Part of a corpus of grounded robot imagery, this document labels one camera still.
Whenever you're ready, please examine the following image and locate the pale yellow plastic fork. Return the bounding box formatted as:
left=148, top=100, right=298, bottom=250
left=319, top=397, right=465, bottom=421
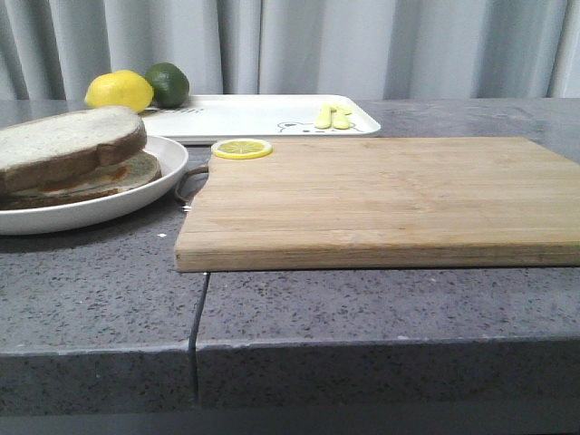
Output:
left=314, top=103, right=335, bottom=130

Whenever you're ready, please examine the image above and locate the whole yellow lemon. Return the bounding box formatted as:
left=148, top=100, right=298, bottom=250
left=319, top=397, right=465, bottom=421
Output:
left=84, top=70, right=154, bottom=112

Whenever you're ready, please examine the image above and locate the white rectangular bear tray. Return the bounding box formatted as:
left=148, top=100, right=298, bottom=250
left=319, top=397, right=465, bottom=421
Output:
left=141, top=94, right=381, bottom=145

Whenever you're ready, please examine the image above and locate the green lime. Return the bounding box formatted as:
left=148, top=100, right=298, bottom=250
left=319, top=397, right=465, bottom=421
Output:
left=145, top=63, right=189, bottom=109

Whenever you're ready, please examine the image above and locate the wooden cutting board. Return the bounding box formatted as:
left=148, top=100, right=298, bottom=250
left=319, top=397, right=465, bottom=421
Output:
left=175, top=137, right=579, bottom=272

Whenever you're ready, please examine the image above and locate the grey pleated curtain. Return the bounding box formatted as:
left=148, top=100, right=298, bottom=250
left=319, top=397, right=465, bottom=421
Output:
left=1, top=1, right=579, bottom=100

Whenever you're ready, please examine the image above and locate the white round plate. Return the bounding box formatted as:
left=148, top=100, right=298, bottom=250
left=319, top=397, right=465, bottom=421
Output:
left=1, top=136, right=189, bottom=236

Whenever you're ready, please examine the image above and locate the yellow lemon slice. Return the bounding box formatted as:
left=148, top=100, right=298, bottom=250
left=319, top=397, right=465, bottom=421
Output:
left=211, top=138, right=273, bottom=160

